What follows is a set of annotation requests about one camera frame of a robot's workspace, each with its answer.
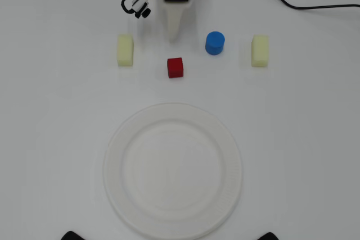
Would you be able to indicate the blue cylinder block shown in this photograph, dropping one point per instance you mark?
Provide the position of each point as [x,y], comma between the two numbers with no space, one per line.
[215,44]

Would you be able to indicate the red cube block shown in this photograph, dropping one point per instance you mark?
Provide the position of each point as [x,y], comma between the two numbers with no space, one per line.
[175,67]

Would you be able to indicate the pale yellow foam block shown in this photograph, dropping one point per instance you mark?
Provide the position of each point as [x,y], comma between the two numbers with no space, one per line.
[125,50]
[260,51]

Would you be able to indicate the white paper plate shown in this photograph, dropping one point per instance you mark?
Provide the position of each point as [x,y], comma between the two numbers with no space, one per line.
[173,172]

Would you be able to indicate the black stand foot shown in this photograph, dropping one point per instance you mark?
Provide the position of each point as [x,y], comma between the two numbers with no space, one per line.
[270,236]
[73,236]

